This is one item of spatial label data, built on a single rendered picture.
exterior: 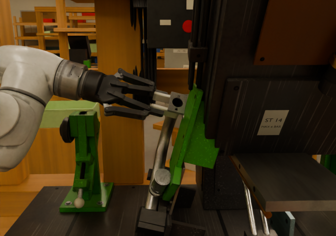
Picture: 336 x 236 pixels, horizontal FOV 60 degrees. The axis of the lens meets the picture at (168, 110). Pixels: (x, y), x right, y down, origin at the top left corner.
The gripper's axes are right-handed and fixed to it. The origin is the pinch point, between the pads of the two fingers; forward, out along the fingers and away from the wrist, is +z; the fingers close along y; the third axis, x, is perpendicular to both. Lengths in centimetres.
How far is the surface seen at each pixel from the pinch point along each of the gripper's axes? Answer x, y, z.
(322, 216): 14, -14, 50
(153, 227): 7.8, -27.0, 3.7
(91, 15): 464, 496, -188
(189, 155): -3.6, -13.2, 6.8
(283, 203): -19.0, -24.2, 19.3
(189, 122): -9.5, -8.9, 4.6
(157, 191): 4.1, -20.0, 2.4
